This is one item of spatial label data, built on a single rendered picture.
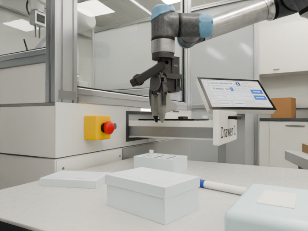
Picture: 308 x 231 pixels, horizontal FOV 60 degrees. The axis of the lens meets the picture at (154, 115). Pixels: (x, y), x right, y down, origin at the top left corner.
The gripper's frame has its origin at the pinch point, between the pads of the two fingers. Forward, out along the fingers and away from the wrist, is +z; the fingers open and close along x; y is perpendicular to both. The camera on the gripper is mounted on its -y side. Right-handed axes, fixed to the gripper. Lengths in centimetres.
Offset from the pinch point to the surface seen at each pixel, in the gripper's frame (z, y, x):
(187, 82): -21, 48, 54
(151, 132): 4.9, 2.9, 10.4
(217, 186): 13.4, -4.0, -33.2
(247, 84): -26, 114, 73
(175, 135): 5.8, 8.3, 2.8
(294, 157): 16, 59, -5
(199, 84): -24, 75, 80
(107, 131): 3.7, -16.0, -0.2
